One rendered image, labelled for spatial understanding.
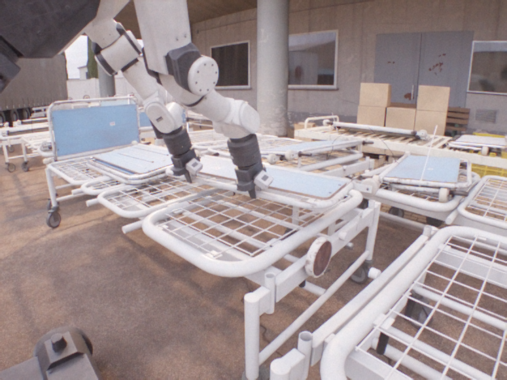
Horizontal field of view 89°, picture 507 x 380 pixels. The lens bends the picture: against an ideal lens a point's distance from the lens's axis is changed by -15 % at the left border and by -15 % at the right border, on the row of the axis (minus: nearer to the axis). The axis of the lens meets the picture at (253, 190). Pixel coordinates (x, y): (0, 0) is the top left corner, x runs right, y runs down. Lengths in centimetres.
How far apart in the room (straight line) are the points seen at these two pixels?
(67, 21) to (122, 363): 110
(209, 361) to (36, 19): 112
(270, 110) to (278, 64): 86
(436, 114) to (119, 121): 372
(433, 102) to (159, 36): 405
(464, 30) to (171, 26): 651
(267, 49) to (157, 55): 527
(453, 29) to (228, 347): 655
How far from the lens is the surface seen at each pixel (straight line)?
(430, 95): 439
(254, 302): 75
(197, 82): 60
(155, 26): 56
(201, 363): 122
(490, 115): 668
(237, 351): 124
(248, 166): 88
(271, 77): 575
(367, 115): 451
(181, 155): 107
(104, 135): 258
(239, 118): 75
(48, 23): 61
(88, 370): 104
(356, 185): 108
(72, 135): 250
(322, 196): 92
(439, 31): 692
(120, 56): 97
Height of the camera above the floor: 93
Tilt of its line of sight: 18 degrees down
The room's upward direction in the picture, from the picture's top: straight up
